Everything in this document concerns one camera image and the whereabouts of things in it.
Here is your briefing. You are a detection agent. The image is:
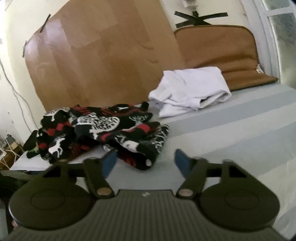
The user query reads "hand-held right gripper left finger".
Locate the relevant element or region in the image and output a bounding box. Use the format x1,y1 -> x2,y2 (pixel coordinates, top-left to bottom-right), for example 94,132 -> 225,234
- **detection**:
43,152 -> 118,198

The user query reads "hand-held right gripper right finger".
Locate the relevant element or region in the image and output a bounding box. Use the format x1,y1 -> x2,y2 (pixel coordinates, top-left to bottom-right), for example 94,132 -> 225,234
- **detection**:
174,148 -> 255,200

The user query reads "black red white patterned garment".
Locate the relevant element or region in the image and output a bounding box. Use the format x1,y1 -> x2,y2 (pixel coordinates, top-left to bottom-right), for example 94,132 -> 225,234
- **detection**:
38,101 -> 170,171

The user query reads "striped bed sheet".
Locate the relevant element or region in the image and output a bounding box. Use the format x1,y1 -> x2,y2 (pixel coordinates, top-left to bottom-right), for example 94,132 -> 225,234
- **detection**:
9,82 -> 296,241

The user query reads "wooden side table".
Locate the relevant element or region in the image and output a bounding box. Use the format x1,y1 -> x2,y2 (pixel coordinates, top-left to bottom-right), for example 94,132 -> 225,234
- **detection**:
0,139 -> 25,171

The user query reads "brown cushion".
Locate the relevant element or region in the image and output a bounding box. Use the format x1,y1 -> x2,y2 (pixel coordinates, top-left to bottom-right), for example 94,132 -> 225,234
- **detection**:
173,24 -> 279,91

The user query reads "black chair base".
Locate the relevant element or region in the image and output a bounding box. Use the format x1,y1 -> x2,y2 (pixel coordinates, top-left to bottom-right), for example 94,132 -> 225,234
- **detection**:
174,10 -> 229,28

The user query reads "black tape strip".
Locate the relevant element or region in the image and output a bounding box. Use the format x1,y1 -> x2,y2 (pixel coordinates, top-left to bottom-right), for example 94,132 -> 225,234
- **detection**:
39,14 -> 52,33

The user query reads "wood pattern wall sheet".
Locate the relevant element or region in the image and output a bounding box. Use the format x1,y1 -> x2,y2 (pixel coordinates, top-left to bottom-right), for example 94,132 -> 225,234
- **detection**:
23,0 -> 188,112

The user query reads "thin wall cable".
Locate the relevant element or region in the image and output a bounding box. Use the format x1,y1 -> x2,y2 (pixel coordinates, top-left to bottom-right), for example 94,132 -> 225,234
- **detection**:
0,58 -> 38,130

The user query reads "window frame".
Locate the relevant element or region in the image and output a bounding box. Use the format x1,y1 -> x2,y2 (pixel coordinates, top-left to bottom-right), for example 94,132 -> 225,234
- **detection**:
254,0 -> 296,84

